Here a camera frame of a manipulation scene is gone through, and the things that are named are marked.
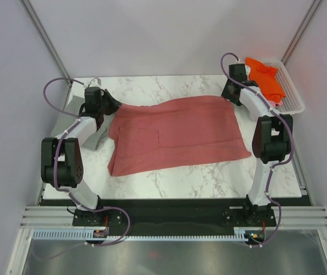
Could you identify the left aluminium frame post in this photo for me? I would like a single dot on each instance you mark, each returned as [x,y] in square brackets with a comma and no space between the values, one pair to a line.
[33,16]

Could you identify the aluminium frame post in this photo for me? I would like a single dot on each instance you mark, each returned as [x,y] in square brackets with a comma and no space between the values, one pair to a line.
[301,30]
[33,16]

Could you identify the light pink t shirt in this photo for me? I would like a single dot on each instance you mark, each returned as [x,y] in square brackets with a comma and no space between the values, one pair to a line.
[275,101]

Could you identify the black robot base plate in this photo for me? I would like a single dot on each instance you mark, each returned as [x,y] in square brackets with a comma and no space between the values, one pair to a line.
[159,216]

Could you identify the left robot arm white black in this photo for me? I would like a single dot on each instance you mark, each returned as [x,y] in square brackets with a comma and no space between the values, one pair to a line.
[61,160]

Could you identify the salmon pink t shirt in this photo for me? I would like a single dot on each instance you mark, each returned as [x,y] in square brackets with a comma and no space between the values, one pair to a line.
[181,132]

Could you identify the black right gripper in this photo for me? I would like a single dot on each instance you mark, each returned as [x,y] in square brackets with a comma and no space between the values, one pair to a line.
[225,94]

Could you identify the white plastic laundry basket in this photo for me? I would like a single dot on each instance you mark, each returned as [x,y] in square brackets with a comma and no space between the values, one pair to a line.
[292,103]

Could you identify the white slotted cable duct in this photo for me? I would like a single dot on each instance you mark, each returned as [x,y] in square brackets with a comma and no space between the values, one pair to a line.
[106,235]

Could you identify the right aluminium frame post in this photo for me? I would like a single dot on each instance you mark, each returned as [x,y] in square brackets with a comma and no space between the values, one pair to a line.
[301,30]

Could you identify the orange t shirt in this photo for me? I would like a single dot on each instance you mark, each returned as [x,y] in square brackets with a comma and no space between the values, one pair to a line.
[265,77]

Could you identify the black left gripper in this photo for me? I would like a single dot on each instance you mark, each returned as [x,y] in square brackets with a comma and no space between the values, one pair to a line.
[115,105]

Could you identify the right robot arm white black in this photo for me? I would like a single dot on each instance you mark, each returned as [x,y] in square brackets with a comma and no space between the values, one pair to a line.
[272,146]

